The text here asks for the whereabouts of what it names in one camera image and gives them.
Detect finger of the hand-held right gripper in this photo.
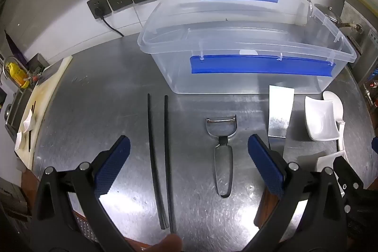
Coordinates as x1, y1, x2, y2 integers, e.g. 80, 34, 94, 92
333, 156, 368, 196

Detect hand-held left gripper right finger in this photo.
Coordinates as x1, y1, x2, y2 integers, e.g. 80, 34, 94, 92
242, 134, 352, 252

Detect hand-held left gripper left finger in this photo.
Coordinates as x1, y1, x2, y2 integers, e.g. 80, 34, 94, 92
31, 135, 136, 252

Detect black chopstick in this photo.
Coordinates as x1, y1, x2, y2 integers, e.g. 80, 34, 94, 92
164, 95, 177, 233
147, 93, 169, 230

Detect metal peeler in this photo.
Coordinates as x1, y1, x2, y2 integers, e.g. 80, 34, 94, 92
206, 115, 237, 198

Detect clear plastic container blue latches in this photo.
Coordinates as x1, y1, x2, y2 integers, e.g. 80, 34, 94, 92
137, 0, 358, 94

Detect person's left hand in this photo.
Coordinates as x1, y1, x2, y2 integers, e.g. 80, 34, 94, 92
147, 234, 183, 252

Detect white square dish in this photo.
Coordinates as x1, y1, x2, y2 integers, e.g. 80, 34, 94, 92
304, 95, 340, 142

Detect white ceramic spoon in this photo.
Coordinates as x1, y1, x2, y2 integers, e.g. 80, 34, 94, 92
322, 91, 347, 152

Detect white paper scrap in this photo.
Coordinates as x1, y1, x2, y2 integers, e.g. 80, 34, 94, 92
16, 110, 36, 150

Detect white cutting board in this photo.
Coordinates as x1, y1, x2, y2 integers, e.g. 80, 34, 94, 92
15, 56, 73, 170

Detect grey metal box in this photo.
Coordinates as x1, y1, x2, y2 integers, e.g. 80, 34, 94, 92
28, 53, 50, 71

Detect yellow plastic object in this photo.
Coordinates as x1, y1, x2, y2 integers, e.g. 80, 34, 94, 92
7, 62, 30, 89

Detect metal faucet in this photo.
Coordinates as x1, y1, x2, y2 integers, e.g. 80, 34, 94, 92
337, 19, 364, 34

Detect black power cable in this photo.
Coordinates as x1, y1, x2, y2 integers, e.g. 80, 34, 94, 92
99, 13, 125, 38

